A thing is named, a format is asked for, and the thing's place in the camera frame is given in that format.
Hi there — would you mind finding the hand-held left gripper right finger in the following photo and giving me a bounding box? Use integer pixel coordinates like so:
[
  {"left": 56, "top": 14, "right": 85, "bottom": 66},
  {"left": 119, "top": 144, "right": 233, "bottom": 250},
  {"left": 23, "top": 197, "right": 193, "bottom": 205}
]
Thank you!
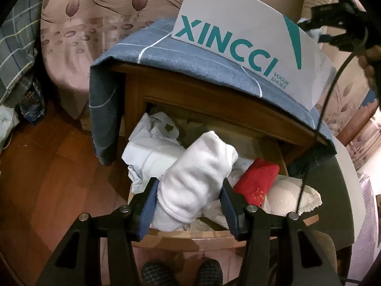
[{"left": 220, "top": 179, "right": 343, "bottom": 286}]

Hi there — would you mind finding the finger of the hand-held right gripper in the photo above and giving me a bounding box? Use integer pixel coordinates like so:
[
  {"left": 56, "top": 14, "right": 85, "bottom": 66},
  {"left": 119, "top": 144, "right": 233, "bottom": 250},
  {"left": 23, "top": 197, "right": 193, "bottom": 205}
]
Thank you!
[
  {"left": 304, "top": 3, "right": 346, "bottom": 25},
  {"left": 318, "top": 32, "right": 352, "bottom": 52}
]

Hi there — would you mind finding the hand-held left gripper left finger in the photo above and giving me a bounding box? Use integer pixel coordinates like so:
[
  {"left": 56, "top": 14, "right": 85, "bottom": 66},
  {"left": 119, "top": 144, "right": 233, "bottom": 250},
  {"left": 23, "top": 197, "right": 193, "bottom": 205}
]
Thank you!
[{"left": 36, "top": 177, "right": 161, "bottom": 286}]

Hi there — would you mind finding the white sock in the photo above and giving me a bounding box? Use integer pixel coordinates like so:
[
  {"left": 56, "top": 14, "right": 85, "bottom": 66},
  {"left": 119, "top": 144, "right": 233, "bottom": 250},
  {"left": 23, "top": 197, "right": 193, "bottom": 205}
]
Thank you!
[{"left": 152, "top": 130, "right": 239, "bottom": 233}]

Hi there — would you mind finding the white shoe box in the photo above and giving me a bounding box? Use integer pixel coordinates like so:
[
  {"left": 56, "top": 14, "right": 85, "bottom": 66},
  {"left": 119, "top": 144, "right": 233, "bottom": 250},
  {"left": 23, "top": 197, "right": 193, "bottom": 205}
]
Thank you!
[{"left": 170, "top": 0, "right": 337, "bottom": 112}]

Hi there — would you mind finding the person's right hand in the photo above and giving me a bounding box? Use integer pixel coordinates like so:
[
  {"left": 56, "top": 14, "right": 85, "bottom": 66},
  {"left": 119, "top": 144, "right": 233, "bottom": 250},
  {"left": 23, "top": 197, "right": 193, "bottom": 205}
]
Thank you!
[{"left": 359, "top": 46, "right": 381, "bottom": 102}]

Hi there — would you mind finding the red cloth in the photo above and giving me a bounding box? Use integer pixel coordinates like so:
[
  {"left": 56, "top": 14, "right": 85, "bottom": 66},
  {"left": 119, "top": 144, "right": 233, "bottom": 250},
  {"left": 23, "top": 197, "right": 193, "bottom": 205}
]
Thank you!
[{"left": 233, "top": 158, "right": 280, "bottom": 209}]

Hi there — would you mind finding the white plastic bag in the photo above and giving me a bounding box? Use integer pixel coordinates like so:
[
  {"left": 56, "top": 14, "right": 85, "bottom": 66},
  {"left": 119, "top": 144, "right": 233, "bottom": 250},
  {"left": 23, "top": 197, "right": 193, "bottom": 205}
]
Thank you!
[{"left": 121, "top": 112, "right": 185, "bottom": 194}]

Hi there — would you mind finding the cream knit cloth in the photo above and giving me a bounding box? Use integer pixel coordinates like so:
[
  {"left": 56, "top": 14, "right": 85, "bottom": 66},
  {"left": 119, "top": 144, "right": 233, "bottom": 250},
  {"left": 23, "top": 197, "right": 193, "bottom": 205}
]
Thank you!
[{"left": 262, "top": 175, "right": 323, "bottom": 219}]

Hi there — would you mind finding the leaf print curtain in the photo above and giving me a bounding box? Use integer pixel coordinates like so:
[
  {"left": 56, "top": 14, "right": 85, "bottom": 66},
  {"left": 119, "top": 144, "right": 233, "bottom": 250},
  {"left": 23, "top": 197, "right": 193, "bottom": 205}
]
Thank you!
[
  {"left": 40, "top": 0, "right": 313, "bottom": 120},
  {"left": 320, "top": 74, "right": 381, "bottom": 146}
]

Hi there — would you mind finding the plaid slipper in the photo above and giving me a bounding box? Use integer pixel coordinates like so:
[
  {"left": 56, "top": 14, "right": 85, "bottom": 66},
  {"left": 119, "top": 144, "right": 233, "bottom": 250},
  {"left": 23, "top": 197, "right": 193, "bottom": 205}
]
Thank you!
[
  {"left": 194, "top": 259, "right": 224, "bottom": 286},
  {"left": 141, "top": 260, "right": 180, "bottom": 286}
]

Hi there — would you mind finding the grey flat board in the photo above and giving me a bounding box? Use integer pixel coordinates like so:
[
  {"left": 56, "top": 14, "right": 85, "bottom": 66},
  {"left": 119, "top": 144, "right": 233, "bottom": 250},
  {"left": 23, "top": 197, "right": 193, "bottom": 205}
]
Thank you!
[{"left": 286, "top": 138, "right": 359, "bottom": 254}]

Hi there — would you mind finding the wooden nightstand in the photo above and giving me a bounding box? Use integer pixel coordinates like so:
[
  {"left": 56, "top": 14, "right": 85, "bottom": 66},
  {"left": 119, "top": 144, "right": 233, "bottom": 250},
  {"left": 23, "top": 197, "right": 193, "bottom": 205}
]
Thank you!
[{"left": 109, "top": 61, "right": 328, "bottom": 155}]

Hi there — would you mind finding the blue striped cloth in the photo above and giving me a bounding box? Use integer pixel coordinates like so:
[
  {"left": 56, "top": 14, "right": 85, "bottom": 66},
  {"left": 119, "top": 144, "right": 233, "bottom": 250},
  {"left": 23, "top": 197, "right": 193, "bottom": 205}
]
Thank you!
[{"left": 89, "top": 18, "right": 337, "bottom": 166}]

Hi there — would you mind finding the blue packet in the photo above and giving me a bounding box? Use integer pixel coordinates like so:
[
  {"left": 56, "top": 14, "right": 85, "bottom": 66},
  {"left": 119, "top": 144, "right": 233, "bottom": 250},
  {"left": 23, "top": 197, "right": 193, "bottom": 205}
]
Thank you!
[{"left": 19, "top": 77, "right": 47, "bottom": 126}]

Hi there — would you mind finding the white frayed cloth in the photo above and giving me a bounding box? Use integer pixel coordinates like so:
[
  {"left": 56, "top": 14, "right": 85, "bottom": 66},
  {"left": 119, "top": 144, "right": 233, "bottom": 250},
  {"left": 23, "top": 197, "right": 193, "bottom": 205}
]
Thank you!
[{"left": 0, "top": 104, "right": 19, "bottom": 151}]

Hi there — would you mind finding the plaid blanket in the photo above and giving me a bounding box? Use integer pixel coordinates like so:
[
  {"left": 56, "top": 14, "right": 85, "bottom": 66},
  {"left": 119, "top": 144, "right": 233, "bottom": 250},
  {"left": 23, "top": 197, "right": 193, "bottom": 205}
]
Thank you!
[{"left": 0, "top": 0, "right": 46, "bottom": 108}]

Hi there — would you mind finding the black cable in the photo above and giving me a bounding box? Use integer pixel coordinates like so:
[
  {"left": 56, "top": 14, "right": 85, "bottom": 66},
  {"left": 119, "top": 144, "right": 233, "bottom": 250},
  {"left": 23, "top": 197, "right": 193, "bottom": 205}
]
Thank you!
[{"left": 296, "top": 25, "right": 368, "bottom": 215}]

